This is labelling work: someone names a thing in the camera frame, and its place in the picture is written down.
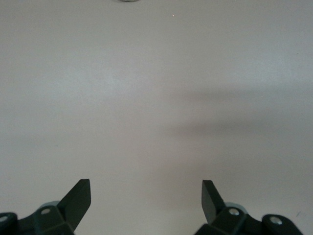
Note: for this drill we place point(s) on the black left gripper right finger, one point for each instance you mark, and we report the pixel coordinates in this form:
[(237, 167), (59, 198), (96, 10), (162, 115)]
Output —
[(212, 208)]

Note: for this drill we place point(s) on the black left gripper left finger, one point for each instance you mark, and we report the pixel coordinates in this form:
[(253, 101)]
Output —
[(73, 205)]

